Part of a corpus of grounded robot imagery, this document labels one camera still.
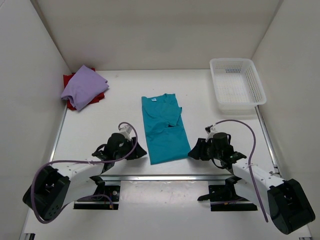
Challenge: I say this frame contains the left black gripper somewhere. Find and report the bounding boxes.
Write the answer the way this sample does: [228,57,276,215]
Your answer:
[113,136,147,160]

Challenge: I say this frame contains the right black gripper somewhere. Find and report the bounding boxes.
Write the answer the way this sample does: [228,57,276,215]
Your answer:
[188,138,222,162]

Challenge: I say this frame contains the teal cloth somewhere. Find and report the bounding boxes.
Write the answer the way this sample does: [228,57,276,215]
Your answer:
[141,93,191,165]

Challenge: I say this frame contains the lilac t shirt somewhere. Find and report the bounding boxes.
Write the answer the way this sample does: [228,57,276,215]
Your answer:
[60,64,110,112]

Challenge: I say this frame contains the red t shirt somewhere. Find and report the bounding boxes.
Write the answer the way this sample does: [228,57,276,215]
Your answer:
[62,66,106,111]

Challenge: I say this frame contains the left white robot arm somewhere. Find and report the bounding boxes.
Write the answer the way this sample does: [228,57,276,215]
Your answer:
[22,133,147,223]

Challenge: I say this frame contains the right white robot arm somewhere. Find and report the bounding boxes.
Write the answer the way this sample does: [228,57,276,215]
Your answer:
[188,132,316,235]

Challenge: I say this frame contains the white plastic basket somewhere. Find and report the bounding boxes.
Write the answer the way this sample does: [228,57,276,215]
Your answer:
[209,58,267,114]

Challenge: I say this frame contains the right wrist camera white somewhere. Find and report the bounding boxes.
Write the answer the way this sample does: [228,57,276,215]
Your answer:
[205,124,217,142]

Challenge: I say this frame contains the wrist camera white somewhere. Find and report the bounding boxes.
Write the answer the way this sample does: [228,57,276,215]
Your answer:
[118,125,133,140]
[205,124,217,142]

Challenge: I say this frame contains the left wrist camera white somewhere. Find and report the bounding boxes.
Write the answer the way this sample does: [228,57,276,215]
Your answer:
[118,125,133,140]

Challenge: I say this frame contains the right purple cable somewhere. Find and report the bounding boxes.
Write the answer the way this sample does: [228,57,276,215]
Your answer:
[212,119,270,223]

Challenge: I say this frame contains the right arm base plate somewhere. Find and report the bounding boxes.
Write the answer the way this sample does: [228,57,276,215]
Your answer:
[197,185,258,212]

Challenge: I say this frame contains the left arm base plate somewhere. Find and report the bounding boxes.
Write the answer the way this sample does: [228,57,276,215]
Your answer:
[73,181,121,211]

